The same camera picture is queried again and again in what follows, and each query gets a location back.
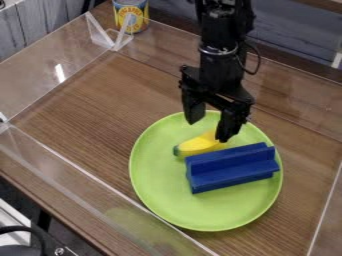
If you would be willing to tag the green round plate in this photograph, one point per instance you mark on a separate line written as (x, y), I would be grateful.
(160, 184)

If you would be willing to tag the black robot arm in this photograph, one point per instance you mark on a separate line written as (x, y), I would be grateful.
(226, 21)

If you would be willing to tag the blue plastic block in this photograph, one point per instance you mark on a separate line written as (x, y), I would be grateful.
(230, 167)

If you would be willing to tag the yellow labelled tin can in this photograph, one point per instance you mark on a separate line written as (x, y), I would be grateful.
(132, 11)

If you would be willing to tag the clear acrylic enclosure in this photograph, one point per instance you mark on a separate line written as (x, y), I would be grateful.
(78, 102)

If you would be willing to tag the yellow toy banana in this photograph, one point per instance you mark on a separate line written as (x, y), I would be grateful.
(198, 145)

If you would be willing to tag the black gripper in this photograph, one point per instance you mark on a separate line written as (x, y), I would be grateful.
(214, 83)

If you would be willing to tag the black device with knob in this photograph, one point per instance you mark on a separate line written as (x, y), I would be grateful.
(41, 246)

